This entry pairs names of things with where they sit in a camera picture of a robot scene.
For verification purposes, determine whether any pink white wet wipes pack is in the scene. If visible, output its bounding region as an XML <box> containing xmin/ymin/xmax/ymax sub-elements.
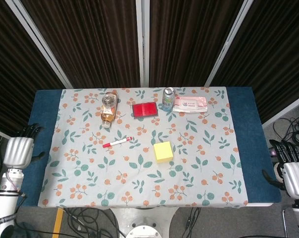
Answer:
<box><xmin>172</xmin><ymin>96</ymin><xmax>208</xmax><ymax>115</ymax></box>

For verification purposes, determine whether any black cable with plug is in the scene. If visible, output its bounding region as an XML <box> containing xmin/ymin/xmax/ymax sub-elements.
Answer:
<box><xmin>185</xmin><ymin>207</ymin><xmax>202</xmax><ymax>233</ymax></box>

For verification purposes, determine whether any dark blue table cover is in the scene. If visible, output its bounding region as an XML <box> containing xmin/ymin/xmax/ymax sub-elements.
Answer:
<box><xmin>20</xmin><ymin>86</ymin><xmax>282</xmax><ymax>208</ymax></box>

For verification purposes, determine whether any dark pleated partition screen panel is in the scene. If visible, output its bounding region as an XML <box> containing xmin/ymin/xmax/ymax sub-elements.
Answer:
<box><xmin>204</xmin><ymin>0</ymin><xmax>299</xmax><ymax>129</ymax></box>
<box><xmin>5</xmin><ymin>0</ymin><xmax>150</xmax><ymax>89</ymax></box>
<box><xmin>136</xmin><ymin>0</ymin><xmax>254</xmax><ymax>88</ymax></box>
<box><xmin>0</xmin><ymin>0</ymin><xmax>74</xmax><ymax>139</ymax></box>

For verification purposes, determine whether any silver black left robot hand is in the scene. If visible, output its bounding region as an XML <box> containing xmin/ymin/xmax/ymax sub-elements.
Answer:
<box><xmin>3</xmin><ymin>123</ymin><xmax>45</xmax><ymax>170</ymax></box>

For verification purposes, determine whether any red and white marker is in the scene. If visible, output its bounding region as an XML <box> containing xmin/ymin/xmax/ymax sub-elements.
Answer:
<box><xmin>102</xmin><ymin>136</ymin><xmax>133</xmax><ymax>149</ymax></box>

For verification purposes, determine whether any black floor cable bundle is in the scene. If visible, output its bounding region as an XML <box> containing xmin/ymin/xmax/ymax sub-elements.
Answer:
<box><xmin>270</xmin><ymin>116</ymin><xmax>299</xmax><ymax>152</ymax></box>
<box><xmin>62</xmin><ymin>207</ymin><xmax>127</xmax><ymax>238</ymax></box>

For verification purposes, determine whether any juice bottle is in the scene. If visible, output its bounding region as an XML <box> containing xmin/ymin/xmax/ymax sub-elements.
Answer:
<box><xmin>100</xmin><ymin>92</ymin><xmax>119</xmax><ymax>128</ymax></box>

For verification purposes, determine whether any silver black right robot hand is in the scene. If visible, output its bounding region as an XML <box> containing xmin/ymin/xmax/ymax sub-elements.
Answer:
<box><xmin>261</xmin><ymin>139</ymin><xmax>299</xmax><ymax>198</ymax></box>

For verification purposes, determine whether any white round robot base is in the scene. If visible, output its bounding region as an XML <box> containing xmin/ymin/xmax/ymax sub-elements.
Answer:
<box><xmin>109</xmin><ymin>206</ymin><xmax>180</xmax><ymax>238</ymax></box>

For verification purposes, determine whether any red ink pad case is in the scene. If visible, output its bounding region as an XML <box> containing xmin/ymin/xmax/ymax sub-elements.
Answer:
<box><xmin>132</xmin><ymin>101</ymin><xmax>158</xmax><ymax>119</ymax></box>

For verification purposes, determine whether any tall light blue drink can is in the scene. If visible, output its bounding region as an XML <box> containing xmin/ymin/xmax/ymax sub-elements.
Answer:
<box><xmin>162</xmin><ymin>87</ymin><xmax>176</xmax><ymax>112</ymax></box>

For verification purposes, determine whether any floral fruit print tablecloth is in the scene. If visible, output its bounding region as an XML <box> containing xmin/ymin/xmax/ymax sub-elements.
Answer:
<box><xmin>38</xmin><ymin>87</ymin><xmax>249</xmax><ymax>209</ymax></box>

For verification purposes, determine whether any yellow cube block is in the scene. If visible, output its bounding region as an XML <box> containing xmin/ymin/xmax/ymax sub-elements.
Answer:
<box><xmin>153</xmin><ymin>141</ymin><xmax>175</xmax><ymax>164</ymax></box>

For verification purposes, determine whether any yellow floor strip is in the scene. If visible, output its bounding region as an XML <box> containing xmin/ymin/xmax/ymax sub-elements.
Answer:
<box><xmin>51</xmin><ymin>207</ymin><xmax>65</xmax><ymax>238</ymax></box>

